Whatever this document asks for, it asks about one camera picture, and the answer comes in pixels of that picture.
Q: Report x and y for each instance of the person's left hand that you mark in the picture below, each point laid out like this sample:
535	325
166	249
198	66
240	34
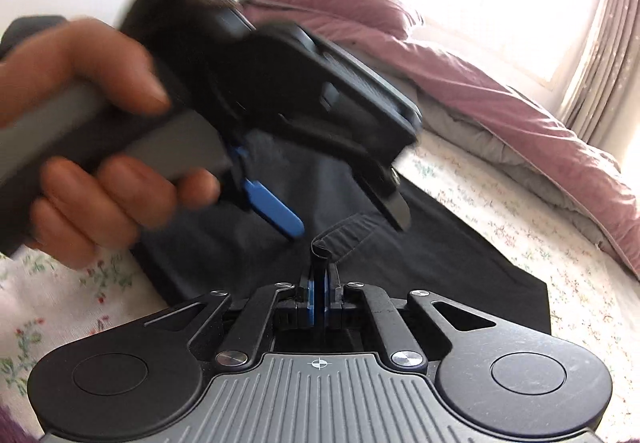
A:
75	53

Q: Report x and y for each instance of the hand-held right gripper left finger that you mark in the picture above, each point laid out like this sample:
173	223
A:
311	305

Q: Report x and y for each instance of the black pants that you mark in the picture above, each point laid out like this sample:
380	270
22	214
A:
450	263

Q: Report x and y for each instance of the floral bed sheet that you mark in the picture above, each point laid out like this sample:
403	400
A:
550	233

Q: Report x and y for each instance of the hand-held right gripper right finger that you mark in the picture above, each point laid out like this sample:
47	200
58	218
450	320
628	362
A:
324	308

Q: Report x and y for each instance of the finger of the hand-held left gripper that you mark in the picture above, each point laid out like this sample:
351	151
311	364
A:
387	198
275	210

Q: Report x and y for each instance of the pink duvet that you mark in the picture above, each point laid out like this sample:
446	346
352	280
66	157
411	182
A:
475	88

